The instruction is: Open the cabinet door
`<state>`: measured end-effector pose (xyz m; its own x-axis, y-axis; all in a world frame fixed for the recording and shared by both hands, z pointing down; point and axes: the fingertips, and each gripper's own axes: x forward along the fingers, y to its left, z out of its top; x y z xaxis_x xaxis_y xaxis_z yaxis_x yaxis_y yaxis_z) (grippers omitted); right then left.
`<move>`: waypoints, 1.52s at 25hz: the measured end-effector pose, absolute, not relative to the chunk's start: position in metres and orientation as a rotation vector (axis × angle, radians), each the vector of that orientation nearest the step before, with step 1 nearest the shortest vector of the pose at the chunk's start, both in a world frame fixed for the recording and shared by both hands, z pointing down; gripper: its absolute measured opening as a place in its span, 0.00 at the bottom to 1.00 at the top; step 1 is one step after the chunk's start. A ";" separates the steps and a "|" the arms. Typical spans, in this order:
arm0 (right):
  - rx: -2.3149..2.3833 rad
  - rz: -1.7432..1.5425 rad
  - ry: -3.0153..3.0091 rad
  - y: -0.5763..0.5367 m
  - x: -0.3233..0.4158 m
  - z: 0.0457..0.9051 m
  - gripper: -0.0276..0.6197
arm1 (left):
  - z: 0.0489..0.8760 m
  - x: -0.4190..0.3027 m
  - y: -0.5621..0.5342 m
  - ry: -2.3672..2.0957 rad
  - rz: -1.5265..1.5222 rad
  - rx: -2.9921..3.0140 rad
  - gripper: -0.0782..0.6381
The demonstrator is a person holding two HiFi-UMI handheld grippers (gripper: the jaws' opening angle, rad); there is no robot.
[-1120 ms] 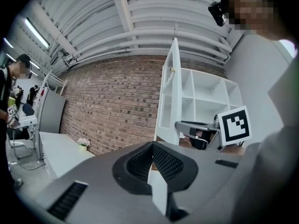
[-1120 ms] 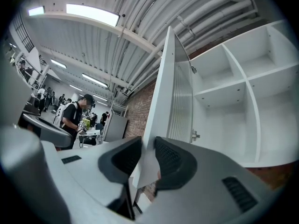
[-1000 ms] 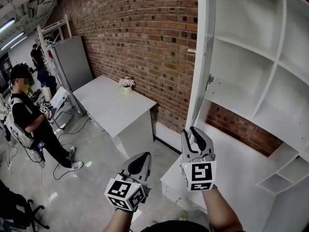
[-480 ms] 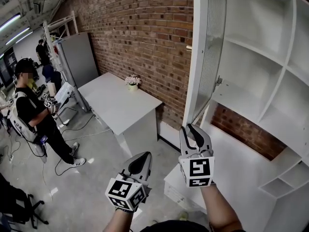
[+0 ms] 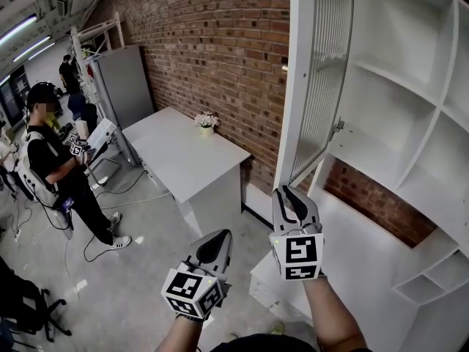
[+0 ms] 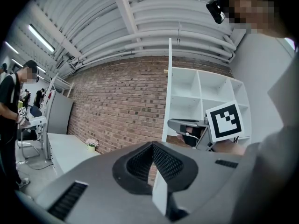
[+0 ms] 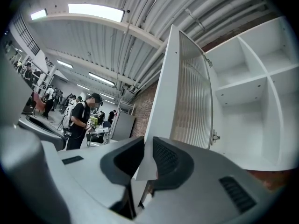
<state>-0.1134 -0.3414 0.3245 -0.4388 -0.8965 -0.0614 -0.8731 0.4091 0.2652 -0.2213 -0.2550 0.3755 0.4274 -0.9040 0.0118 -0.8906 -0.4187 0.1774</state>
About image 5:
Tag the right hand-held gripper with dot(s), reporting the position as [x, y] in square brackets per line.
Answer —
[298, 255]

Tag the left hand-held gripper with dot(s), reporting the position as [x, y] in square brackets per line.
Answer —
[185, 288]

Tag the white ribbed glass cabinet door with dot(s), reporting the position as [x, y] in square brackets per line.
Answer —
[322, 75]

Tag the person's left forearm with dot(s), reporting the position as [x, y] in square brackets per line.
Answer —
[181, 334]

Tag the person's right forearm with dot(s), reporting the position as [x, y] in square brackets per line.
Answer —
[331, 314]

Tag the metal door hinge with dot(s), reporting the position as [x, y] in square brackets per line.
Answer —
[338, 127]

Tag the white open shelf cabinet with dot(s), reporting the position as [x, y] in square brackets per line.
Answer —
[399, 130]

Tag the grey metal cabinet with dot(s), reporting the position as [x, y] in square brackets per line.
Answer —
[122, 86]

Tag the person's yellow-green shoe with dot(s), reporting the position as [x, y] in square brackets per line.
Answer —
[277, 328]

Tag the person's black shirt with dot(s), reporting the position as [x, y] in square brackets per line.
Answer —
[264, 344]

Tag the white table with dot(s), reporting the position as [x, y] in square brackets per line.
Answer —
[187, 152]

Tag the white flowers in pot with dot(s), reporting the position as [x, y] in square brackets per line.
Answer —
[206, 123]

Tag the black office chair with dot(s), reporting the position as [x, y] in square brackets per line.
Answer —
[25, 306]

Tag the white power strip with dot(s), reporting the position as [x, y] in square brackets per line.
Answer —
[17, 235]

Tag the blue chair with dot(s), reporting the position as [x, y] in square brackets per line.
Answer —
[76, 105]

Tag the white metal shelving rack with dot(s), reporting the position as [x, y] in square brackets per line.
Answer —
[97, 31]

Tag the black display panel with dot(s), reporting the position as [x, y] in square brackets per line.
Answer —
[14, 94]

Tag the ceiling tube light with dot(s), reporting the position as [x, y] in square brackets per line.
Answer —
[18, 29]
[31, 48]

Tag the metal frame chair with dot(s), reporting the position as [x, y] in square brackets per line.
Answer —
[106, 167]

